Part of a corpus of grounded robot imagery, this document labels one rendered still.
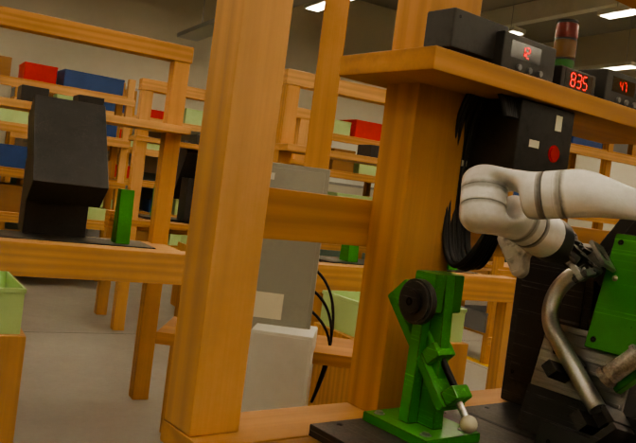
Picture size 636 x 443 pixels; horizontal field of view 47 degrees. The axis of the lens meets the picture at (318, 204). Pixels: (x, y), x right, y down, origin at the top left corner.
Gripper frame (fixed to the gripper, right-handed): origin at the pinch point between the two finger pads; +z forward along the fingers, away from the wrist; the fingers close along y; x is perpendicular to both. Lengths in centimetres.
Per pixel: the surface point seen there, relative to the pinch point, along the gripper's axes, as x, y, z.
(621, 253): -4.9, -0.3, 2.8
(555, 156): -3.8, 23.3, -0.2
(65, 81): 413, 548, 93
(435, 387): 25.1, -16.5, -20.6
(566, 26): -17, 58, 9
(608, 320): 2.6, -9.8, 2.9
